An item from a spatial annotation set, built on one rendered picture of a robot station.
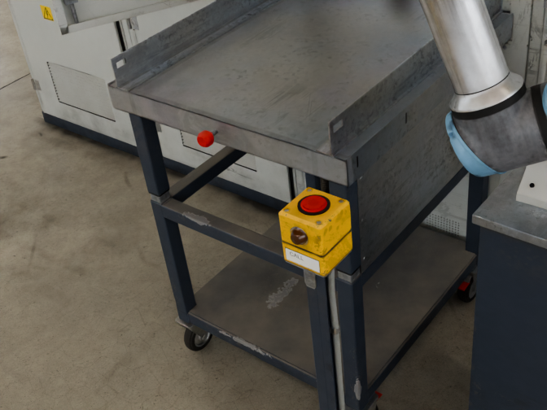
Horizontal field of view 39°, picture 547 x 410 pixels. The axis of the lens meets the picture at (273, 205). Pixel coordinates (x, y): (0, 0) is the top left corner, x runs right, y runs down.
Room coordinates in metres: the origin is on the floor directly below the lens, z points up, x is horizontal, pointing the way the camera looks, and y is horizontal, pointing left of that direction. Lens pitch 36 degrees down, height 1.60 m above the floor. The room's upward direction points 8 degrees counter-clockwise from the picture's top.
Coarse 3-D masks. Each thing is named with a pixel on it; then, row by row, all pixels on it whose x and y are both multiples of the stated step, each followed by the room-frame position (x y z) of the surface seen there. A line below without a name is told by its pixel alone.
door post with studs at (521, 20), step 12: (504, 0) 1.65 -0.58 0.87; (516, 0) 1.63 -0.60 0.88; (528, 0) 1.61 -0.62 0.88; (516, 12) 1.63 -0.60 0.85; (528, 12) 1.61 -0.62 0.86; (516, 24) 1.63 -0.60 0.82; (516, 36) 1.63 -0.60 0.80; (516, 48) 1.62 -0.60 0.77; (516, 60) 1.62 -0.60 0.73; (516, 72) 1.62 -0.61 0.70
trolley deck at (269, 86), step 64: (320, 0) 1.86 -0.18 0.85; (384, 0) 1.81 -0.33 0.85; (192, 64) 1.59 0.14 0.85; (256, 64) 1.55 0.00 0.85; (320, 64) 1.51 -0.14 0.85; (384, 64) 1.47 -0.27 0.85; (192, 128) 1.38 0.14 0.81; (256, 128) 1.28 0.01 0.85; (320, 128) 1.25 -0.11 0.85; (384, 128) 1.22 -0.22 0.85
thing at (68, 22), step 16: (64, 0) 1.88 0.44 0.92; (80, 0) 1.92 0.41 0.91; (96, 0) 1.93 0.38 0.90; (112, 0) 1.94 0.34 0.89; (128, 0) 1.96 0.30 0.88; (144, 0) 1.97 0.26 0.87; (160, 0) 1.98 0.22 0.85; (176, 0) 1.97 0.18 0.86; (192, 0) 1.98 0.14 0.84; (64, 16) 1.88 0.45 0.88; (80, 16) 1.92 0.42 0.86; (96, 16) 1.93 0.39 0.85; (112, 16) 1.91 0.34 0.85; (128, 16) 1.93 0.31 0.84; (64, 32) 1.87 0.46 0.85
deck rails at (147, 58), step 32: (224, 0) 1.79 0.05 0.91; (256, 0) 1.88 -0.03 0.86; (160, 32) 1.63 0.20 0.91; (192, 32) 1.70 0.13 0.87; (224, 32) 1.74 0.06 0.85; (128, 64) 1.55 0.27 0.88; (160, 64) 1.61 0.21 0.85; (416, 64) 1.37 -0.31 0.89; (384, 96) 1.28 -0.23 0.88; (352, 128) 1.20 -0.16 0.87
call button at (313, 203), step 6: (306, 198) 0.95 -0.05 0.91; (312, 198) 0.95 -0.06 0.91; (318, 198) 0.95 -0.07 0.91; (324, 198) 0.95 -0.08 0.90; (300, 204) 0.94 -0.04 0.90; (306, 204) 0.94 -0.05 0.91; (312, 204) 0.94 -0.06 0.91; (318, 204) 0.93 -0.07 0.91; (324, 204) 0.93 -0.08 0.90; (306, 210) 0.93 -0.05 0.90; (312, 210) 0.93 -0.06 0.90; (318, 210) 0.92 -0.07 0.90
